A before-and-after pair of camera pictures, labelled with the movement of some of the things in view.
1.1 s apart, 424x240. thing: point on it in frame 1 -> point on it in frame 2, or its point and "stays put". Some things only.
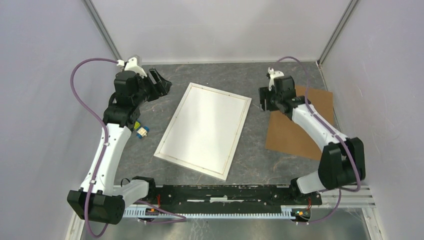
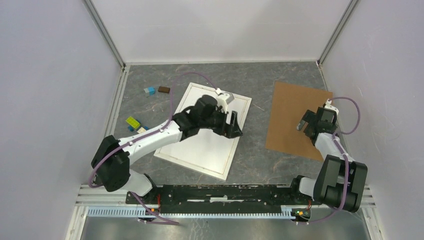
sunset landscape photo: (202, 131) stays put
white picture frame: (204, 134) stays put
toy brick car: (141, 131) stays put
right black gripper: (264, 94) -> (309, 117)
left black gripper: (161, 88) -> (230, 131)
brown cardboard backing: (284, 135) stays put
